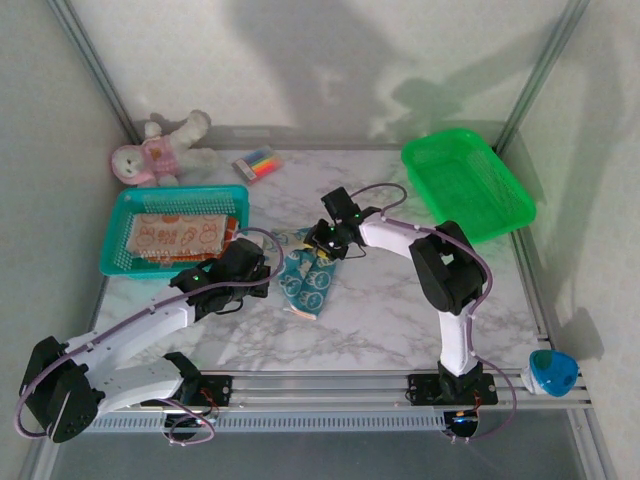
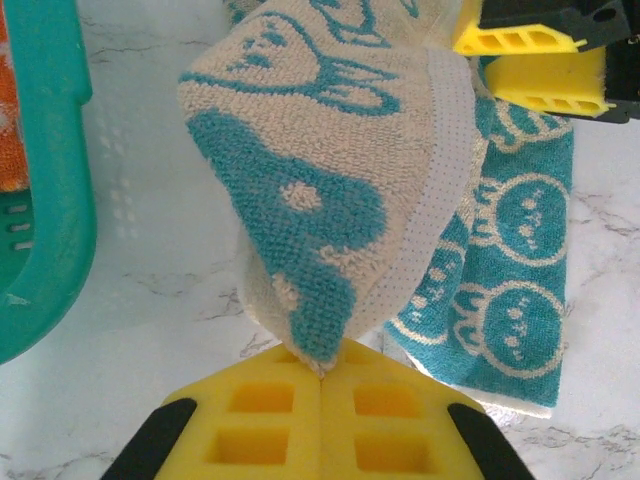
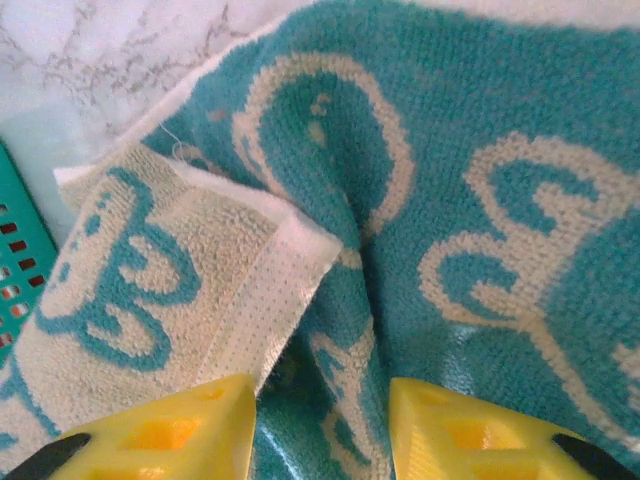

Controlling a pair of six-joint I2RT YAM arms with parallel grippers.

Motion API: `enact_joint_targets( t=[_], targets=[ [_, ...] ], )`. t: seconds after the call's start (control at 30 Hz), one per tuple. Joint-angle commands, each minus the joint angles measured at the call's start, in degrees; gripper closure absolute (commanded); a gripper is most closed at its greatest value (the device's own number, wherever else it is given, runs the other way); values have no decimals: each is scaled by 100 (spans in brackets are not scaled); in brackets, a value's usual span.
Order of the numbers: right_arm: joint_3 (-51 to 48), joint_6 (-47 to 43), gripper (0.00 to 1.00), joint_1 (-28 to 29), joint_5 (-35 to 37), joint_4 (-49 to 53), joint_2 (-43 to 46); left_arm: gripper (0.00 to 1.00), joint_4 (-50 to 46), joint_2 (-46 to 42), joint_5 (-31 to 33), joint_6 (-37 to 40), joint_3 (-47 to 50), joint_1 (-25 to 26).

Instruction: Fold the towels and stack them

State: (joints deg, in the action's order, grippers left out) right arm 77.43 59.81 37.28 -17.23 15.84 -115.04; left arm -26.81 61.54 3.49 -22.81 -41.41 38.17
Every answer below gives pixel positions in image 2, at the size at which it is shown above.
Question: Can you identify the bright orange flower towel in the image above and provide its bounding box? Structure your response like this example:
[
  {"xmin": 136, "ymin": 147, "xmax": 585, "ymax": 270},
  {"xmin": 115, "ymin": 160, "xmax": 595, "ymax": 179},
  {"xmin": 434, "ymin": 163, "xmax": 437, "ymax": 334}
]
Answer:
[{"xmin": 0, "ymin": 0, "xmax": 31, "ymax": 194}]

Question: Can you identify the teal plastic basket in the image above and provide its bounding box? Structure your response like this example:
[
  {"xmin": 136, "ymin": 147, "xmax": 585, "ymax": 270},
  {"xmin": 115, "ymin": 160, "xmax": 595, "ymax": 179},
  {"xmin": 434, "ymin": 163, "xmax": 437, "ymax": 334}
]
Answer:
[{"xmin": 0, "ymin": 0, "xmax": 99, "ymax": 366}]

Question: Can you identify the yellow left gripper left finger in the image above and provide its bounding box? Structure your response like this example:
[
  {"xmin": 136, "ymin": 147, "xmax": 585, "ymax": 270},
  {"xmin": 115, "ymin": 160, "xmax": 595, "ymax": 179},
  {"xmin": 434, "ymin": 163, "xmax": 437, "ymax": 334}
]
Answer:
[{"xmin": 99, "ymin": 347, "xmax": 321, "ymax": 480}]

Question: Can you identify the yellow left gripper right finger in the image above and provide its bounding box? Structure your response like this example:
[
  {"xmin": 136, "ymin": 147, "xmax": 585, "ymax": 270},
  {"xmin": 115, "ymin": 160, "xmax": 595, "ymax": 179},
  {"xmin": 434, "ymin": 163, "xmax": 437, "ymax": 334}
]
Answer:
[{"xmin": 319, "ymin": 339, "xmax": 539, "ymax": 480}]

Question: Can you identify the blue and cream rabbit towel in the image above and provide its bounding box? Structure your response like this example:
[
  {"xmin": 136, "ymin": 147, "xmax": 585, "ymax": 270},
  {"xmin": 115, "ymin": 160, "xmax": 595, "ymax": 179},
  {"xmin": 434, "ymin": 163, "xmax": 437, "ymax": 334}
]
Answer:
[{"xmin": 177, "ymin": 0, "xmax": 576, "ymax": 421}]

